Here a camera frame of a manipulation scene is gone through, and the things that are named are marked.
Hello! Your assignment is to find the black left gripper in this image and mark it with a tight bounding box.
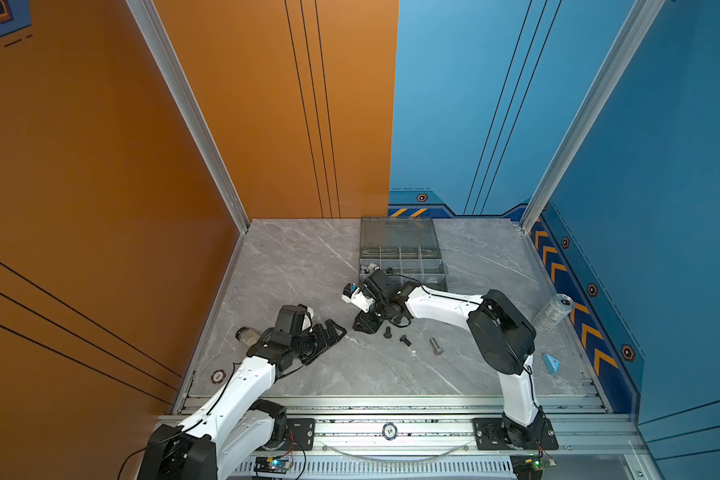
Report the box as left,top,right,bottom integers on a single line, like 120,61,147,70
290,318,346,364

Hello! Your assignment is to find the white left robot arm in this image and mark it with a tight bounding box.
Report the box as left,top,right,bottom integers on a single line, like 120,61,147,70
136,304,347,479

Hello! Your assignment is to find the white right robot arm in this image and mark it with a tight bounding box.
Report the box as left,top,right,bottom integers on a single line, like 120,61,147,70
342,270,559,452

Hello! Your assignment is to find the grey plastic organizer box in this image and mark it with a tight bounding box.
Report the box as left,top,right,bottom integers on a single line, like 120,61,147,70
359,217,448,291

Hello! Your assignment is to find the round floor marker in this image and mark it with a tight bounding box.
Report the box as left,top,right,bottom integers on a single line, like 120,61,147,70
211,369,227,385

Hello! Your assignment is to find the green circuit board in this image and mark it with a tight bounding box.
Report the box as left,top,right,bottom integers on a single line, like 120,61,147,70
253,457,293,476

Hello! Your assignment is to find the blue triangular block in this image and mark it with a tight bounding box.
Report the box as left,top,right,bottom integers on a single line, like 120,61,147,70
542,354,561,375

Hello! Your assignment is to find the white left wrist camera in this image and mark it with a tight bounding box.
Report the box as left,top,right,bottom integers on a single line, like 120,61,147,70
301,305,314,332

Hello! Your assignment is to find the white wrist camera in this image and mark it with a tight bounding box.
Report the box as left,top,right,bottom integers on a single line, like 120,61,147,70
342,283,375,313
301,305,314,332

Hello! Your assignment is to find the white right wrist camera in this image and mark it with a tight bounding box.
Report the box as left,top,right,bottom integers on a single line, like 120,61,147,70
342,283,375,313

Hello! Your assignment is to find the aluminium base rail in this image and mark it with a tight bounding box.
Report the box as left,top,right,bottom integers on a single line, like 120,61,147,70
228,396,659,479

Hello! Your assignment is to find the left aluminium corner post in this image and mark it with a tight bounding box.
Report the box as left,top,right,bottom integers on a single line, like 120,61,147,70
126,0,250,234

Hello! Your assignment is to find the aluminium corner post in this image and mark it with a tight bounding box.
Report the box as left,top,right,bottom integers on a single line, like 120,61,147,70
519,0,665,235
126,0,250,234

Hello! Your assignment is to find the right aluminium corner post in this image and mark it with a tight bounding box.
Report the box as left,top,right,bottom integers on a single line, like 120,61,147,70
519,0,665,235

